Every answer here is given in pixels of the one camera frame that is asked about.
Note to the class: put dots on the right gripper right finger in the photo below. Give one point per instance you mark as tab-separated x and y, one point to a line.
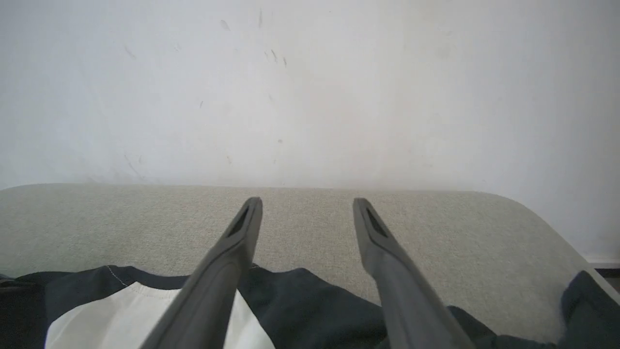
407	300

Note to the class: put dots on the grey fabric sofa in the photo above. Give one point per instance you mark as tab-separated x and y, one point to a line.
310	232

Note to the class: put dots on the black and white t-shirt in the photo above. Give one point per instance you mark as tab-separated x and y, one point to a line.
310	305

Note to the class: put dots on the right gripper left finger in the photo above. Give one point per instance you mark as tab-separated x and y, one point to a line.
213	291

